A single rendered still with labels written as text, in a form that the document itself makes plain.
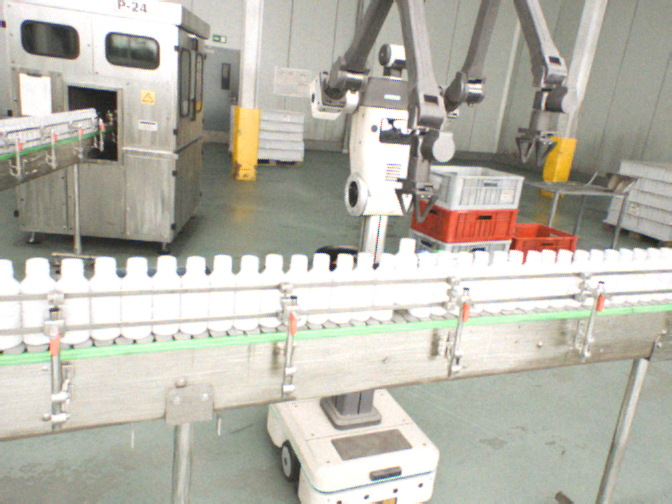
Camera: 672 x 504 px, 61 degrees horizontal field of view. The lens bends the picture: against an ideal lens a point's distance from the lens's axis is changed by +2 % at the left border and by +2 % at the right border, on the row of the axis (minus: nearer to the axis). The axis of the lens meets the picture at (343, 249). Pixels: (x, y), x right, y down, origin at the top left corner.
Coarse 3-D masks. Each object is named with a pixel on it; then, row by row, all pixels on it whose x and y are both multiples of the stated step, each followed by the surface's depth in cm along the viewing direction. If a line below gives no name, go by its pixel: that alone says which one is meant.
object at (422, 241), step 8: (416, 232) 382; (416, 240) 384; (424, 240) 399; (432, 240) 368; (504, 240) 385; (416, 248) 385; (424, 248) 377; (432, 248) 369; (440, 248) 362; (448, 248) 360; (456, 248) 364; (464, 248) 368; (472, 248) 419; (480, 248) 413; (488, 248) 380; (496, 248) 384; (504, 248) 387; (472, 256) 374; (488, 264) 384
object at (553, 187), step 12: (636, 180) 569; (552, 192) 534; (564, 192) 533; (576, 192) 539; (588, 192) 548; (600, 192) 556; (624, 192) 571; (552, 204) 535; (624, 204) 570; (552, 216) 537; (576, 228) 625; (576, 240) 612; (612, 240) 583
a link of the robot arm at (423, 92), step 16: (400, 0) 139; (416, 0) 137; (400, 16) 140; (416, 16) 136; (416, 32) 134; (416, 48) 133; (416, 64) 132; (416, 80) 131; (432, 80) 132; (416, 96) 130; (432, 96) 131; (432, 112) 129
